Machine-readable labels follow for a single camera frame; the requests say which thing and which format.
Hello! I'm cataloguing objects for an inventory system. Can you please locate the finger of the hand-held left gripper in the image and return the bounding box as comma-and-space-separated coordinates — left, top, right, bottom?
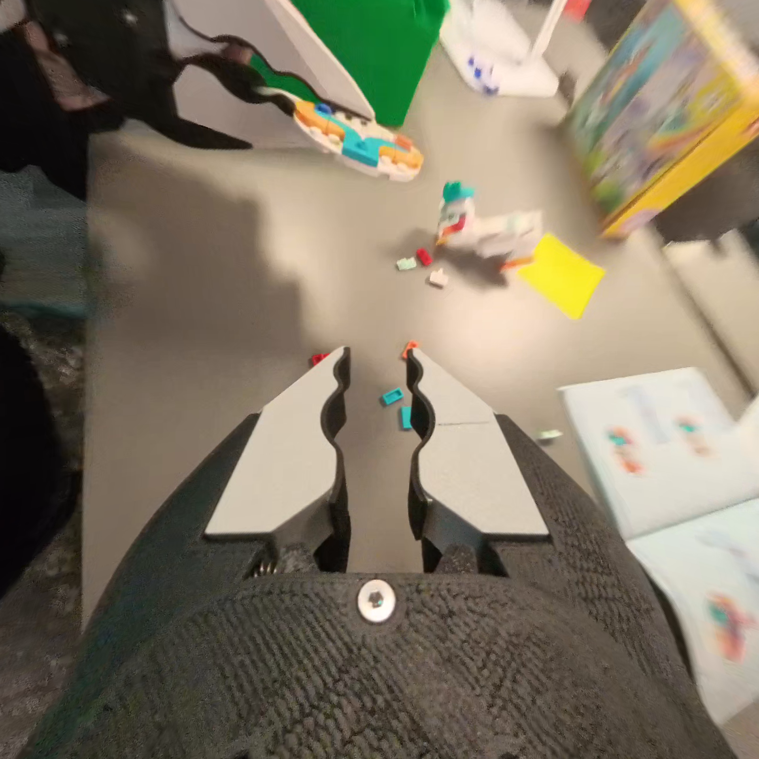
169, 0, 376, 122
160, 50, 298, 150

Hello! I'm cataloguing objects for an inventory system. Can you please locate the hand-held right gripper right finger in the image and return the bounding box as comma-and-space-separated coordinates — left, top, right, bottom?
406, 347, 550, 572

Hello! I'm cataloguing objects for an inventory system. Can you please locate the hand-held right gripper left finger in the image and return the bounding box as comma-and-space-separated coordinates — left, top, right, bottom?
204, 347, 351, 571

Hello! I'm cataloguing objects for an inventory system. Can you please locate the round white lego plate build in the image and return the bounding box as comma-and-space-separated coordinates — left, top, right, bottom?
292, 98, 425, 182

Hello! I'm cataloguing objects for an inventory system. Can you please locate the white lego unicorn build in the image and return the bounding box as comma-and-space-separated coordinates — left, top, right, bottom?
434, 181, 544, 275

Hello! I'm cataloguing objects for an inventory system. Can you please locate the colourful lego box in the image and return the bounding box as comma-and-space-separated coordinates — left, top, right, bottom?
563, 0, 759, 240

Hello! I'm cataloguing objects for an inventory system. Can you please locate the person's left hand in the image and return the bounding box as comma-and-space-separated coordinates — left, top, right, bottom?
23, 23, 110, 113

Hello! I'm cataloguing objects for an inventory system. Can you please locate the green board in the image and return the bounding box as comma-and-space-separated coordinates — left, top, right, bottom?
249, 0, 451, 128

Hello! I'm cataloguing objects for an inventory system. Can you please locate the white plastic bag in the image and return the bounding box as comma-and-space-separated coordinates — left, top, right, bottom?
442, 0, 531, 96

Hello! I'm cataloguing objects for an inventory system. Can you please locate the open instruction booklet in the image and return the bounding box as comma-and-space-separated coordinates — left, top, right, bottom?
557, 368, 759, 727

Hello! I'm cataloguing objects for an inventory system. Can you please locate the yellow paper sheet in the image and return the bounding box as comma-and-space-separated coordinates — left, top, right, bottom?
517, 232, 606, 321

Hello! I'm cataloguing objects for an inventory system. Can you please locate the white stand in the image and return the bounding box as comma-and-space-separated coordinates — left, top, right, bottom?
504, 0, 571, 99

